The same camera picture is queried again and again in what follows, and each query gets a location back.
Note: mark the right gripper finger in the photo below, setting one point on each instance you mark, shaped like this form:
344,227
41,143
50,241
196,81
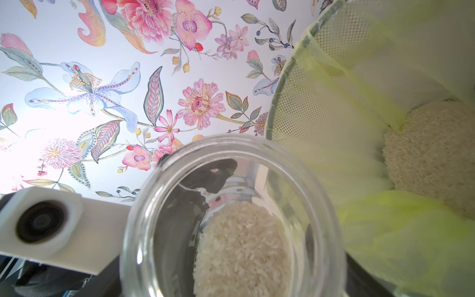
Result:
360,283

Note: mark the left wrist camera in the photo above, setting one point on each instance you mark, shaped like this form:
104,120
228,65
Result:
62,229

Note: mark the yellow-green plastic bin liner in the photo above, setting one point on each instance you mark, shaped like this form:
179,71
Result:
389,167

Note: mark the black mesh trash bin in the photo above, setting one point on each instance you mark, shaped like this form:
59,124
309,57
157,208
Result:
315,74

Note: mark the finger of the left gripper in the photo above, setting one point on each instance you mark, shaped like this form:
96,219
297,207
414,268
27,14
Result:
211,177

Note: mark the jar with terracotta lid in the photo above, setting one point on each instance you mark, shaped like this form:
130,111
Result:
270,232

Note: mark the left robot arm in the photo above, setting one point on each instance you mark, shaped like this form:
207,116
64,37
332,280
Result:
23,278

